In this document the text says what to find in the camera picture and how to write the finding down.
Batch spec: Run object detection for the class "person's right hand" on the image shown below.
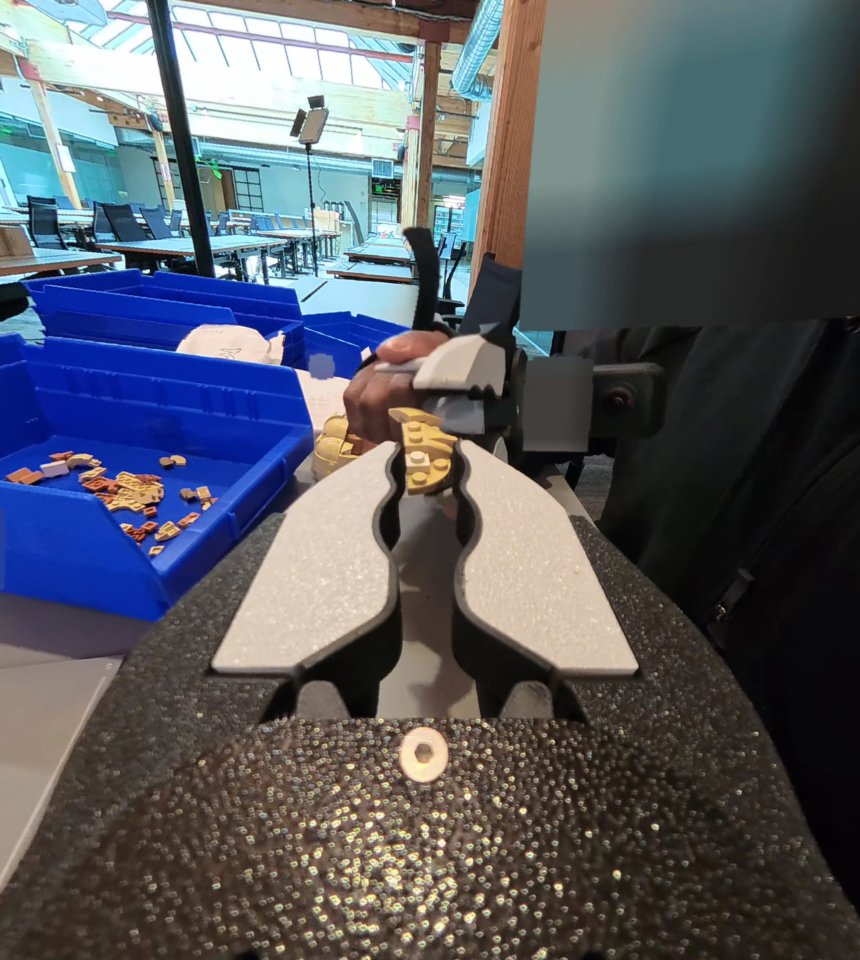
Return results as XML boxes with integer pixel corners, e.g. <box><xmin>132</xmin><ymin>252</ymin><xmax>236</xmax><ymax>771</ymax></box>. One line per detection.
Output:
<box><xmin>341</xmin><ymin>332</ymin><xmax>451</xmax><ymax>449</ymax></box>

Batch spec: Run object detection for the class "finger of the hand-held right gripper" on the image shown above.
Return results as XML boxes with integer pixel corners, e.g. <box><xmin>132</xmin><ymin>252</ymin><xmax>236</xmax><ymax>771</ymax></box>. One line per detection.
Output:
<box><xmin>428</xmin><ymin>393</ymin><xmax>490</xmax><ymax>438</ymax></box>
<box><xmin>411</xmin><ymin>333</ymin><xmax>511</xmax><ymax>396</ymax></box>

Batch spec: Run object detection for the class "pale plastic bag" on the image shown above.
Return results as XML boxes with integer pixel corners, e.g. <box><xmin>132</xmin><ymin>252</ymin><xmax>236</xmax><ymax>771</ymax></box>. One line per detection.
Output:
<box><xmin>175</xmin><ymin>324</ymin><xmax>287</xmax><ymax>369</ymax></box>

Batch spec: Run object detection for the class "group of small loose bricks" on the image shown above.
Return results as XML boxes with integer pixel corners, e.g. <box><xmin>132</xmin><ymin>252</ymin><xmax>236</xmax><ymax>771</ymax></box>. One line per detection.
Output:
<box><xmin>6</xmin><ymin>450</ymin><xmax>220</xmax><ymax>558</ymax></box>

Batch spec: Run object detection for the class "silver ventilation duct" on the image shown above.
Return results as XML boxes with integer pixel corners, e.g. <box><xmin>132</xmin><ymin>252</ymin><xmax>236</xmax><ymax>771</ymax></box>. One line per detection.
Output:
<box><xmin>451</xmin><ymin>0</ymin><xmax>506</xmax><ymax>99</ymax></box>

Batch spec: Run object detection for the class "person's black jacket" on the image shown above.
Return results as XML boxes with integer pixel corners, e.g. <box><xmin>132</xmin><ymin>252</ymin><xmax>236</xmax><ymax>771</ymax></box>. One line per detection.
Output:
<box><xmin>595</xmin><ymin>315</ymin><xmax>860</xmax><ymax>954</ymax></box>

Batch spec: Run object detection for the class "tan and brown brick model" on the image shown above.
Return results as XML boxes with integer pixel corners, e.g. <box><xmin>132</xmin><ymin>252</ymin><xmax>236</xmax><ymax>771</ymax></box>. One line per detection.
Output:
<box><xmin>312</xmin><ymin>412</ymin><xmax>379</xmax><ymax>481</ymax></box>

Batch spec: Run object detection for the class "black floor lamp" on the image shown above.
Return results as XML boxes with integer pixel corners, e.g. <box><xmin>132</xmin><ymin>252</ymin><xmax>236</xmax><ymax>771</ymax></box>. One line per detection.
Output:
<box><xmin>146</xmin><ymin>0</ymin><xmax>217</xmax><ymax>279</ymax></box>

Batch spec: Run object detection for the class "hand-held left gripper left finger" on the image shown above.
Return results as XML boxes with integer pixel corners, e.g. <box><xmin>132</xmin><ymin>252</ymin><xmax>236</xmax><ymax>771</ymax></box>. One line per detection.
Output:
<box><xmin>211</xmin><ymin>441</ymin><xmax>405</xmax><ymax>717</ymax></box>

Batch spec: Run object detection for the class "wooden support post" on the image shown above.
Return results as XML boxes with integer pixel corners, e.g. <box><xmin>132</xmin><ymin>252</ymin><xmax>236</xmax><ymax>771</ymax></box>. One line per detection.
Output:
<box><xmin>467</xmin><ymin>0</ymin><xmax>547</xmax><ymax>301</ymax></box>

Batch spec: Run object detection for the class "grey instruction booklet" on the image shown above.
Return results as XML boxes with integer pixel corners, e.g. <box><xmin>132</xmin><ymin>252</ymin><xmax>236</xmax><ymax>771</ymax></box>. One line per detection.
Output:
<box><xmin>0</xmin><ymin>630</ymin><xmax>124</xmax><ymax>939</ymax></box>

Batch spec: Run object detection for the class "tan brick assembly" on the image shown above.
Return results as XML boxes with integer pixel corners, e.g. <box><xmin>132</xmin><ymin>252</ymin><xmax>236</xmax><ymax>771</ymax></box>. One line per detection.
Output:
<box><xmin>387</xmin><ymin>407</ymin><xmax>460</xmax><ymax>498</ymax></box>

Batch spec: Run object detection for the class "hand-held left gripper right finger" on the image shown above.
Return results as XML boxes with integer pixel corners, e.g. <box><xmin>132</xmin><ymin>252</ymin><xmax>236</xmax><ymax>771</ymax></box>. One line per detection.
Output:
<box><xmin>451</xmin><ymin>441</ymin><xmax>640</xmax><ymax>715</ymax></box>

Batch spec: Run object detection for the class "light panel on tripod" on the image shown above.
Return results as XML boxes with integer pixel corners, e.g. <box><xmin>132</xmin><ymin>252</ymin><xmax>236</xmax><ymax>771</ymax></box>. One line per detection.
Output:
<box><xmin>289</xmin><ymin>93</ymin><xmax>330</xmax><ymax>279</ymax></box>

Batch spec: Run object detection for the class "blue plastic storage bin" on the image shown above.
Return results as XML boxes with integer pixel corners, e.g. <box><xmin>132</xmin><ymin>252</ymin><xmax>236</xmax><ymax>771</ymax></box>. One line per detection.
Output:
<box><xmin>0</xmin><ymin>333</ymin><xmax>316</xmax><ymax>624</ymax></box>
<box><xmin>298</xmin><ymin>311</ymin><xmax>412</xmax><ymax>380</ymax></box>
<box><xmin>21</xmin><ymin>268</ymin><xmax>307</xmax><ymax>369</ymax></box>

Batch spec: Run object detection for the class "grey desk with wooden edge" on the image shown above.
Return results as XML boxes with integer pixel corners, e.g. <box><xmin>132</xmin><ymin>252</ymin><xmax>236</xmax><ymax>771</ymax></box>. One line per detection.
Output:
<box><xmin>0</xmin><ymin>247</ymin><xmax>125</xmax><ymax>285</ymax></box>

